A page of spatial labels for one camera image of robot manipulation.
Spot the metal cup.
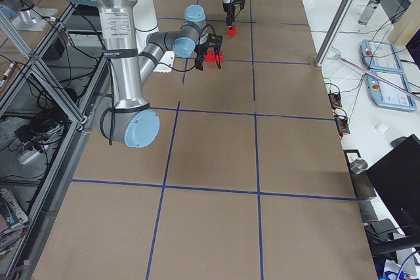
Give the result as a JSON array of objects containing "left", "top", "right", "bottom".
[{"left": 349, "top": 158, "right": 368, "bottom": 174}]

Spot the aluminium frame post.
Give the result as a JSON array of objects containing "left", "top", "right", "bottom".
[{"left": 312, "top": 0, "right": 354, "bottom": 67}]

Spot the aluminium table frame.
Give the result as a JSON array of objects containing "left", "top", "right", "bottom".
[{"left": 1, "top": 4, "right": 108, "bottom": 279}]

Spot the teach pendant tablet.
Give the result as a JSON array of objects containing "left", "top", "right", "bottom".
[
  {"left": 360, "top": 39, "right": 404, "bottom": 72},
  {"left": 367, "top": 70, "right": 417, "bottom": 111}
]

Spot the red block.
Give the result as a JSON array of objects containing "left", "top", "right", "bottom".
[
  {"left": 205, "top": 49, "right": 217, "bottom": 63},
  {"left": 215, "top": 50, "right": 224, "bottom": 63},
  {"left": 226, "top": 24, "right": 237, "bottom": 37}
]

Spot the plastic bottle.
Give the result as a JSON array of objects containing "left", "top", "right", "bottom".
[{"left": 358, "top": 0, "right": 381, "bottom": 25}]

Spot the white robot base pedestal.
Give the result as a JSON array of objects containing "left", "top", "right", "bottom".
[{"left": 134, "top": 0, "right": 175, "bottom": 74}]

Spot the lower teach pendant tablet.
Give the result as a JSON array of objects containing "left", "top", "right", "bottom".
[{"left": 367, "top": 70, "right": 417, "bottom": 111}]

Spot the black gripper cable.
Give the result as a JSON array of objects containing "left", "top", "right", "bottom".
[{"left": 157, "top": 56, "right": 199, "bottom": 73}]

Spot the white power strip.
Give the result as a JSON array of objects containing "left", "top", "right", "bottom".
[{"left": 18, "top": 148, "right": 42, "bottom": 165}]

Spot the stack of books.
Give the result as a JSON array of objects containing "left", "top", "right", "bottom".
[{"left": 1, "top": 187, "right": 30, "bottom": 258}]

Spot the upper teach pendant tablet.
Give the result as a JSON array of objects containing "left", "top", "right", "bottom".
[{"left": 360, "top": 39, "right": 404, "bottom": 72}]

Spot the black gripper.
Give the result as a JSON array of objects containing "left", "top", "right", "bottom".
[
  {"left": 194, "top": 33, "right": 223, "bottom": 70},
  {"left": 222, "top": 0, "right": 245, "bottom": 28}
]

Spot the black laptop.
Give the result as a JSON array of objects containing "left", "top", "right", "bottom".
[{"left": 367, "top": 134, "right": 419, "bottom": 236}]

